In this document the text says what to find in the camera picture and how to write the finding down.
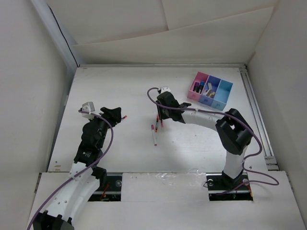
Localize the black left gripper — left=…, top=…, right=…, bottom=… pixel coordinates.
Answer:
left=88, top=107, right=120, bottom=149

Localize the orange pen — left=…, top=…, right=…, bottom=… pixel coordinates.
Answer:
left=154, top=114, right=160, bottom=133

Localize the pink white pen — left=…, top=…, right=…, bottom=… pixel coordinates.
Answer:
left=151, top=125, right=157, bottom=146

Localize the purple black highlighter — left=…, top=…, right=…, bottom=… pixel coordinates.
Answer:
left=193, top=82, right=200, bottom=93

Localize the blue black highlighter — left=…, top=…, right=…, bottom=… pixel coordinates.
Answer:
left=198, top=81, right=205, bottom=94

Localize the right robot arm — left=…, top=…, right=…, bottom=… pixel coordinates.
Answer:
left=156, top=90, right=252, bottom=190

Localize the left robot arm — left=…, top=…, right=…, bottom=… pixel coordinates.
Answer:
left=27, top=103, right=122, bottom=230

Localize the pink storage container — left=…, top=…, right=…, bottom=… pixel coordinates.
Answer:
left=187, top=72, right=209, bottom=102

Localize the light blue storage container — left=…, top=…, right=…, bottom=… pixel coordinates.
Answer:
left=211, top=80, right=233, bottom=111

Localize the purple storage container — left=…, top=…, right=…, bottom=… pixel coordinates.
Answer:
left=199, top=75, right=221, bottom=106

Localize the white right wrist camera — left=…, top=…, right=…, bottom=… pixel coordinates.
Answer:
left=157, top=86, right=171, bottom=94

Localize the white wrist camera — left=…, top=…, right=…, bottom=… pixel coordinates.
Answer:
left=157, top=86, right=171, bottom=94
left=78, top=102, right=95, bottom=120

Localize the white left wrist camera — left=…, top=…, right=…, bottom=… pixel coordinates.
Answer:
left=78, top=102, right=95, bottom=120

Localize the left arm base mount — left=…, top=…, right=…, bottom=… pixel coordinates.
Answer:
left=88, top=174, right=122, bottom=202

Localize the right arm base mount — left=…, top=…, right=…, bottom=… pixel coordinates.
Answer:
left=203, top=172, right=253, bottom=201

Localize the aluminium rail right edge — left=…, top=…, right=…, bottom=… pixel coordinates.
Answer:
left=239, top=64, right=280, bottom=171

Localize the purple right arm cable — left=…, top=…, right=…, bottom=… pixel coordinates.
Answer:
left=146, top=87, right=280, bottom=196

